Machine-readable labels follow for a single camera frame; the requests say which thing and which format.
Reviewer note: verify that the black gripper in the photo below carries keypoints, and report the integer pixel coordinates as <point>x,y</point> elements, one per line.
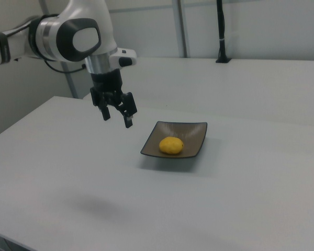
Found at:
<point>107,81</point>

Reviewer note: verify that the yellow lemon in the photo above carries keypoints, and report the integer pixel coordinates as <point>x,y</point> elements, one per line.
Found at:
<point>171,145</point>

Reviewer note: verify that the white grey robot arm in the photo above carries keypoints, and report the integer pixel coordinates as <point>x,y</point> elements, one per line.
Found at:
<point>89,15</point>

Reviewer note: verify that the square brown ceramic plate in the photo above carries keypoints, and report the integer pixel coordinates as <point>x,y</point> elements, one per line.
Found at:
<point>191,133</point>

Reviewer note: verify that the white side table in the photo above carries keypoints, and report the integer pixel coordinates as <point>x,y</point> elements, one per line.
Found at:
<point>225,83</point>

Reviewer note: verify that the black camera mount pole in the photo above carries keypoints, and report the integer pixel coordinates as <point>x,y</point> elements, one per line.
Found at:
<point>222,31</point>

